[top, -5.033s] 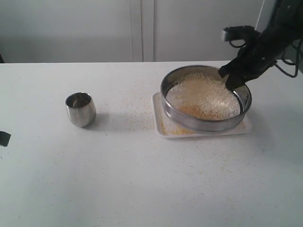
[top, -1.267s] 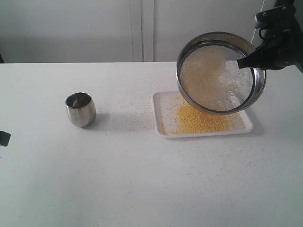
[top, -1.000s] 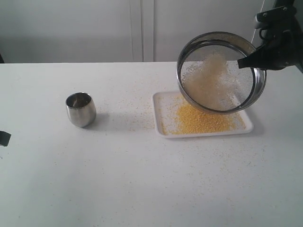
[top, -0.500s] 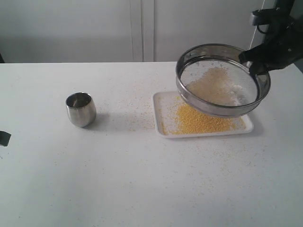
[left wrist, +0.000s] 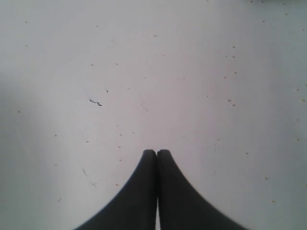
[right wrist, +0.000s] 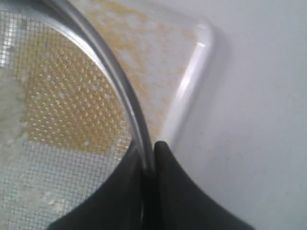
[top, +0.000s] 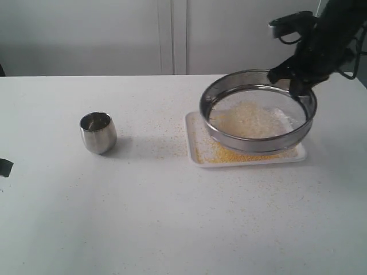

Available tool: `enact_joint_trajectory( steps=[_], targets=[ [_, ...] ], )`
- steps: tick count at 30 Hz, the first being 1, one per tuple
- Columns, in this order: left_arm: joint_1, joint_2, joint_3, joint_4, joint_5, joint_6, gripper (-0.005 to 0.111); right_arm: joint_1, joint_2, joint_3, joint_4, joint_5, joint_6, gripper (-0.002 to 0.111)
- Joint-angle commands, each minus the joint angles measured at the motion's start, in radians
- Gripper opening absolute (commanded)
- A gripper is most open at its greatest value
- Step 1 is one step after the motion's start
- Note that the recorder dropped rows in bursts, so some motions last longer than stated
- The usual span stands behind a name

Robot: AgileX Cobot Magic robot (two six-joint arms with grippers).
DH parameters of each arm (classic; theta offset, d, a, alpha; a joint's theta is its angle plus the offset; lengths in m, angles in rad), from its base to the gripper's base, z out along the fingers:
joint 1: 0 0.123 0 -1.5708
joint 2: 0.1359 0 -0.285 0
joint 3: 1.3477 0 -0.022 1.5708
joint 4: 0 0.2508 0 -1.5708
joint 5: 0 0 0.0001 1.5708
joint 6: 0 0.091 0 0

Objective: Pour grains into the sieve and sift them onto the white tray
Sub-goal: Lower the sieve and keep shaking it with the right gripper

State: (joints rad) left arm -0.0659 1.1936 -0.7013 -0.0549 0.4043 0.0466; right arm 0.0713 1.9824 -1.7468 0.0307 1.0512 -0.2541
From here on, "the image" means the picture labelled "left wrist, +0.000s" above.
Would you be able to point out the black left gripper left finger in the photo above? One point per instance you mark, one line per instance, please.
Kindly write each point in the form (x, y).
(135, 205)

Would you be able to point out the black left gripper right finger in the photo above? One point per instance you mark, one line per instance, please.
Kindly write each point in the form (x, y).
(181, 207)

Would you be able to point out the spilled yellow grains on table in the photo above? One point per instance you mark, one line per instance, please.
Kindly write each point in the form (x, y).
(220, 83)

